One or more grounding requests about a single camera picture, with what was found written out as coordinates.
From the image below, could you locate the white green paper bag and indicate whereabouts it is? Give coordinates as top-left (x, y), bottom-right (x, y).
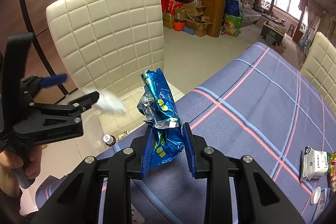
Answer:
top-left (300, 145), bottom-right (331, 181)

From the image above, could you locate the dark brown medicine bottle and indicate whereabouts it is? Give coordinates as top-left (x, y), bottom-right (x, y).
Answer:
top-left (102, 134), bottom-right (116, 147)

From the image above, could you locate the red gold snack wrapper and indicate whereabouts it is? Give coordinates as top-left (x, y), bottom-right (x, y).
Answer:
top-left (327, 152), bottom-right (336, 194)

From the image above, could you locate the blue foil wrapper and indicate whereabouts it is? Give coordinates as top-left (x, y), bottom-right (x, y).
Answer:
top-left (137, 68), bottom-right (184, 169)

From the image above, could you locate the clear plastic trash bin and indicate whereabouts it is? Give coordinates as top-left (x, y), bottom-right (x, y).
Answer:
top-left (83, 87), bottom-right (146, 155)

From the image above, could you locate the person's left hand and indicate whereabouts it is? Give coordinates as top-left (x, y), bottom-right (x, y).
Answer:
top-left (1, 146), bottom-right (42, 198)

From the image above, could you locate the small white cap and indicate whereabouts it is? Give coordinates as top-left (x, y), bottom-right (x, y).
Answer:
top-left (310, 186), bottom-right (321, 205)

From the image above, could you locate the white paper tag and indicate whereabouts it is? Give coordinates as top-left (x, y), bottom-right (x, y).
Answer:
top-left (131, 209), bottom-right (145, 224)

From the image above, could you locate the blue plaid tablecloth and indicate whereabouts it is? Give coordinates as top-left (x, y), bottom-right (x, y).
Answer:
top-left (35, 41), bottom-right (336, 224)

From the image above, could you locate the cream quilted chair left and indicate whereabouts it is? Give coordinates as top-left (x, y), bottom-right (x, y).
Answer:
top-left (46, 0), bottom-right (164, 97)

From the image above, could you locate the cream quilted chair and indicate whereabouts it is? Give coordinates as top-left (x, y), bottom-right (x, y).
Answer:
top-left (46, 0), bottom-right (164, 97)
top-left (300, 32), bottom-right (336, 116)

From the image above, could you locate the pink refrigerator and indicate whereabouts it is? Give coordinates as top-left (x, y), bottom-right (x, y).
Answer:
top-left (0, 0), bottom-right (78, 104)

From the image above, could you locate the cream quilted chair far middle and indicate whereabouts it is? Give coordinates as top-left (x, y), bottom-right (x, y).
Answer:
top-left (300, 32), bottom-right (336, 116)

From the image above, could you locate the dark coffee table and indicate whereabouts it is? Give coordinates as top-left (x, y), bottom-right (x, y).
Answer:
top-left (260, 22), bottom-right (285, 47)

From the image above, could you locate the colourful green shopping bag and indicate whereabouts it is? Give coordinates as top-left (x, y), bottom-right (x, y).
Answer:
top-left (224, 14), bottom-right (243, 37)

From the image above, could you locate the red orange bucket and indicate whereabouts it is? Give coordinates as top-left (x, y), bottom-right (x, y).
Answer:
top-left (173, 20), bottom-right (186, 31)

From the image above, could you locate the grey sofa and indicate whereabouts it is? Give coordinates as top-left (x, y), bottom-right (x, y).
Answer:
top-left (232, 0), bottom-right (261, 27)

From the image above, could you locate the cardboard boxes pile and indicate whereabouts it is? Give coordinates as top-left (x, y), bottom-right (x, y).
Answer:
top-left (161, 0), bottom-right (212, 37)

